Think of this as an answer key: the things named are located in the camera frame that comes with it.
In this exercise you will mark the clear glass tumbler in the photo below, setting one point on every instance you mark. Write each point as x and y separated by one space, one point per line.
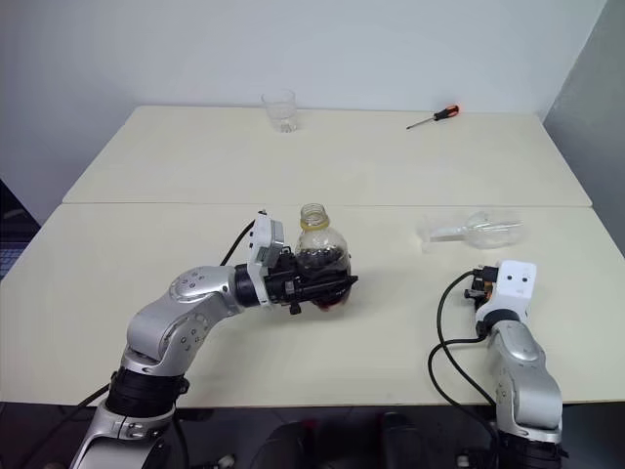
280 110

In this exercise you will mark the bottle with dark contents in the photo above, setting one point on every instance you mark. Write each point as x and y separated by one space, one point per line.
322 249

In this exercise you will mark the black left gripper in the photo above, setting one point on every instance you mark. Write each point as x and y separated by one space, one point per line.
285 285

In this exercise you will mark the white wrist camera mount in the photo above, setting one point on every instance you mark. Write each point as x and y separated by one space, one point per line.
512 285
261 239

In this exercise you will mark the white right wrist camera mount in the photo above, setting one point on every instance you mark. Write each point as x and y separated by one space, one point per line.
512 285

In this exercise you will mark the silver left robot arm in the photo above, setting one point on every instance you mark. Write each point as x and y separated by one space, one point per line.
161 322

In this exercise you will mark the clear wine glass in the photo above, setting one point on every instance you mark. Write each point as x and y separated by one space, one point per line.
490 229

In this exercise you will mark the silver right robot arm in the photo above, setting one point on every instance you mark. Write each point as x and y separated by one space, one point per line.
525 371

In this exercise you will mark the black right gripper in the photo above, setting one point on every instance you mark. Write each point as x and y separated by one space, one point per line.
481 288

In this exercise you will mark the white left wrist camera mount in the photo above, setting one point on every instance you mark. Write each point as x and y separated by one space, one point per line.
261 239

